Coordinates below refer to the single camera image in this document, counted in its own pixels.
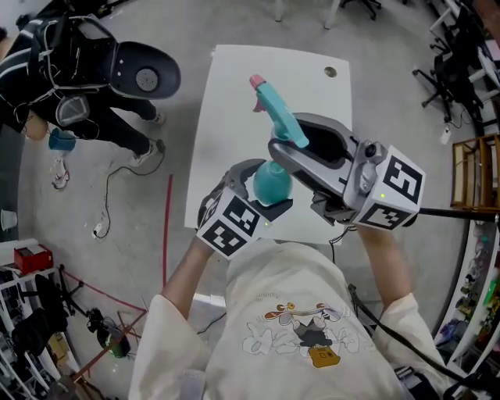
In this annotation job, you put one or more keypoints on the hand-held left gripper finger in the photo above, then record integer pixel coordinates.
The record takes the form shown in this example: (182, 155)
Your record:
(239, 173)
(279, 207)

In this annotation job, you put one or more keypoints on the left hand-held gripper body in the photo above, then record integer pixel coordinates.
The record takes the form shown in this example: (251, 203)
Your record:
(234, 222)

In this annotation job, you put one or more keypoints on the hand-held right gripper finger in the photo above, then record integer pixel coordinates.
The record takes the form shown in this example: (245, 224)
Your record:
(312, 173)
(345, 136)

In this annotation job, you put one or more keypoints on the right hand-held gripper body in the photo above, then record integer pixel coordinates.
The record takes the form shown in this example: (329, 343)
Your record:
(402, 179)

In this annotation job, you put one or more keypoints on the teal spray bottle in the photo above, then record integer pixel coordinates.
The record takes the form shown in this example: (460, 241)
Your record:
(273, 187)

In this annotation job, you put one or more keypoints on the teal spray bottle trigger head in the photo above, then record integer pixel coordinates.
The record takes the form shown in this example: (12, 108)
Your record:
(277, 109)

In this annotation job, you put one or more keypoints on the person's right forearm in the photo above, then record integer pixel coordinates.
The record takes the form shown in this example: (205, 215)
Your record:
(384, 265)

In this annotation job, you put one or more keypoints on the person's left forearm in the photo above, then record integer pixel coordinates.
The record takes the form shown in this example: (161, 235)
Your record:
(187, 273)

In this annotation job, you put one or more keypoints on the wooden shelf unit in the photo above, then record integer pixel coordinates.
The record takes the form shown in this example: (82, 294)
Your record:
(457, 176)

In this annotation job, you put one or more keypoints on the white hanging tag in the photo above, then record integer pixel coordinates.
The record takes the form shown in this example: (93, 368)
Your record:
(445, 136)

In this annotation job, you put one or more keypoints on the black stanchion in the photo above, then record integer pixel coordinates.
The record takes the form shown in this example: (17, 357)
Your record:
(461, 213)

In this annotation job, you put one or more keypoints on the cream printed t-shirt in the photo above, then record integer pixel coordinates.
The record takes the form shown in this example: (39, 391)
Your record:
(293, 281)

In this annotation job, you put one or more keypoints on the black office chair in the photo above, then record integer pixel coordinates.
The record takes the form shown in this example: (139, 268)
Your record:
(449, 74)
(363, 6)
(39, 324)

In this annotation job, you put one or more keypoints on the white desk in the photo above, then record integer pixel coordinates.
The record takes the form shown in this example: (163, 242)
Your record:
(331, 15)

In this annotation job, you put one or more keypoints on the white power strip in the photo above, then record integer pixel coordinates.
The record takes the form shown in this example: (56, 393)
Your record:
(97, 231)

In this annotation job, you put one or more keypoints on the green black device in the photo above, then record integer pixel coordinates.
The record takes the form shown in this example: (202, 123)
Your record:
(115, 343)

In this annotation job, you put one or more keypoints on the teal bucket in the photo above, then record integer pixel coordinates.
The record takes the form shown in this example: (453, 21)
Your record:
(60, 140)

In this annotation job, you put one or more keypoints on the red box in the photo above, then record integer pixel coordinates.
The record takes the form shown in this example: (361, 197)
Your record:
(33, 259)

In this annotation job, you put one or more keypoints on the black waist bag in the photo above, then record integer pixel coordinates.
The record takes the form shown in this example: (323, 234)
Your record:
(429, 386)

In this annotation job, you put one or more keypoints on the white shelving rack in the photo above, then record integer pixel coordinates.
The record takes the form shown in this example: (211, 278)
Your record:
(15, 245)

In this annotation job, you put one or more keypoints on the clear plastic cup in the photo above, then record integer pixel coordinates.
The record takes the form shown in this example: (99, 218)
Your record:
(8, 219)

